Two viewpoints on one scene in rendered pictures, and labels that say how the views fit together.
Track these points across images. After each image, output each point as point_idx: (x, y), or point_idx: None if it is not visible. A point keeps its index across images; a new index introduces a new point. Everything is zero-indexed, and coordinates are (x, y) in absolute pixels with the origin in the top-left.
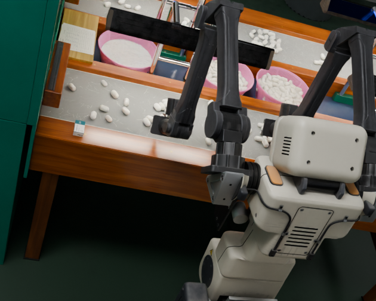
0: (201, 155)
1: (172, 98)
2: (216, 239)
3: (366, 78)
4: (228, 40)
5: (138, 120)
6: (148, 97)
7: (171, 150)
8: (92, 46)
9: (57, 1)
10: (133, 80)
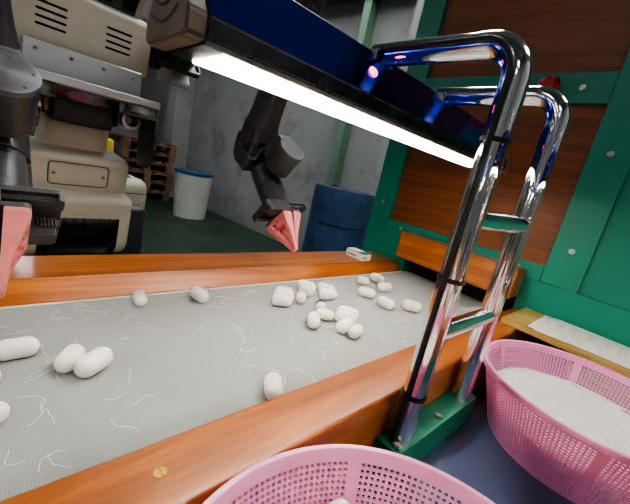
0: (197, 263)
1: (295, 143)
2: (125, 197)
3: None
4: None
5: (339, 294)
6: (387, 332)
7: (249, 259)
8: (564, 339)
9: None
10: None
